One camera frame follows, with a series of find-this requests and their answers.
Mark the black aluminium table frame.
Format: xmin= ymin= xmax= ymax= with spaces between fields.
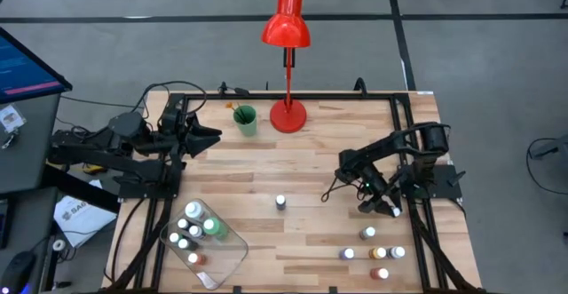
xmin=101 ymin=90 xmax=487 ymax=294

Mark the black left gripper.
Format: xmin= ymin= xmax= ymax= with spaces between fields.
xmin=150 ymin=115 xmax=223 ymax=158

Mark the ID badge card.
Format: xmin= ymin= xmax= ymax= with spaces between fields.
xmin=0 ymin=105 xmax=27 ymax=134

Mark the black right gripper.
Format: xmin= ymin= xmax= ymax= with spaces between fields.
xmin=354 ymin=173 xmax=403 ymax=218

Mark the white printed paper sheet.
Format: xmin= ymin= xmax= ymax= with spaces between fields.
xmin=52 ymin=179 xmax=118 ymax=248

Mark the computer monitor blue screen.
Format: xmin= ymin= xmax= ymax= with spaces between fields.
xmin=0 ymin=26 xmax=74 ymax=106

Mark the black desk support bar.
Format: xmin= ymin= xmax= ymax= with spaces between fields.
xmin=42 ymin=164 xmax=121 ymax=215

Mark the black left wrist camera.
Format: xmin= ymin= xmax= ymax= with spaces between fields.
xmin=159 ymin=103 xmax=185 ymax=135

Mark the clear plastic bin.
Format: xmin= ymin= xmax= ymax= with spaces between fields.
xmin=158 ymin=199 xmax=249 ymax=291

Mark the red desk lamp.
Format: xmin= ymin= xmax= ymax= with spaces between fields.
xmin=260 ymin=0 xmax=312 ymax=134

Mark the black computer mouse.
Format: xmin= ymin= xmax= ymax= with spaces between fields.
xmin=0 ymin=250 xmax=37 ymax=294

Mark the large green paint bottle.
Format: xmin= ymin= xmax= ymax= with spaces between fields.
xmin=202 ymin=217 xmax=230 ymax=241

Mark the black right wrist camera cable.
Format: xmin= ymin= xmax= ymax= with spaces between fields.
xmin=319 ymin=176 xmax=369 ymax=203

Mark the red paint bottle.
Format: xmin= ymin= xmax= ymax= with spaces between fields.
xmin=370 ymin=266 xmax=391 ymax=282

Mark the black floor cable loop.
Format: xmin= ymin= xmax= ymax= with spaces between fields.
xmin=525 ymin=137 xmax=568 ymax=196

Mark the grey desk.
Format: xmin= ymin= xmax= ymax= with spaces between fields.
xmin=0 ymin=92 xmax=62 ymax=196

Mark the green plastic cup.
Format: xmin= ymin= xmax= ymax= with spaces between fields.
xmin=233 ymin=104 xmax=258 ymax=138

